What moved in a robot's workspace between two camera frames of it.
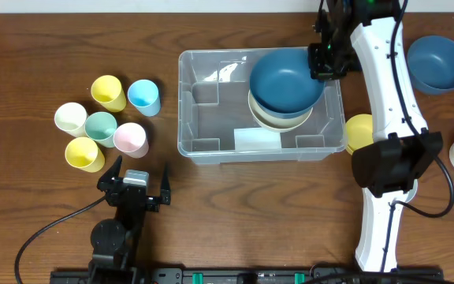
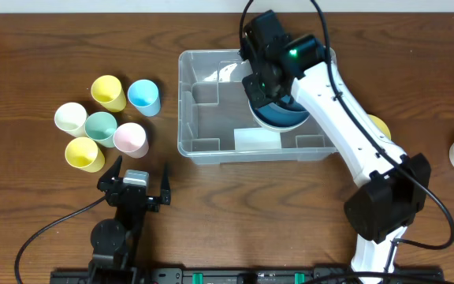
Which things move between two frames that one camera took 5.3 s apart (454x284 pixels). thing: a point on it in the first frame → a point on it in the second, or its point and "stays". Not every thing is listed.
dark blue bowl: x=437 y=64 → x=285 y=112
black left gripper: x=133 y=195 stays
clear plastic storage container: x=215 y=124 stays
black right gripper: x=322 y=61 → x=262 y=96
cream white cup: x=71 y=118 stays
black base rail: x=249 y=275 stays
